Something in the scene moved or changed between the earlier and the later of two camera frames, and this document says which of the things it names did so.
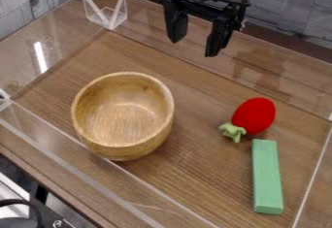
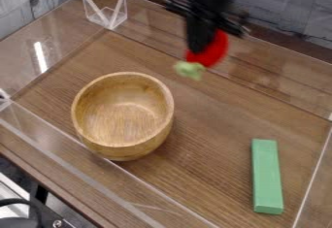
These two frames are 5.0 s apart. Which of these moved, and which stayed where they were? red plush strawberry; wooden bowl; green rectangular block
Moved: red plush strawberry
Stayed: wooden bowl; green rectangular block
